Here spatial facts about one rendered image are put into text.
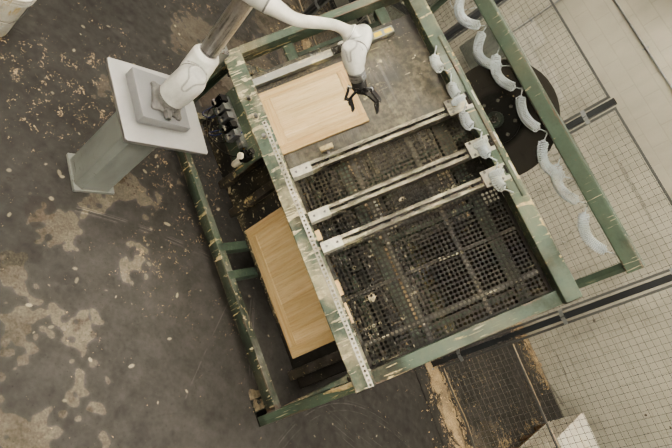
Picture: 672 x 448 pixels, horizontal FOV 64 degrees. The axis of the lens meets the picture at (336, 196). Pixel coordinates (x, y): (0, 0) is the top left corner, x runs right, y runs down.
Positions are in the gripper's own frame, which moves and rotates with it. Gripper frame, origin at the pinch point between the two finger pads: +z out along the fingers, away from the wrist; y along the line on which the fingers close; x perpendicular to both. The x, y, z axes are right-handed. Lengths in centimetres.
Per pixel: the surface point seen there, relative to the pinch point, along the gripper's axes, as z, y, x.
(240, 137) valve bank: 24, -82, -8
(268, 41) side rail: -1, -83, 53
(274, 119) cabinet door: 24, -67, 10
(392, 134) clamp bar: 37.1, 4.2, 19.4
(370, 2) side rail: 0, -29, 97
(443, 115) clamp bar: 38, 30, 40
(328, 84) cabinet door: 21, -42, 41
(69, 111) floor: -5, -186, -28
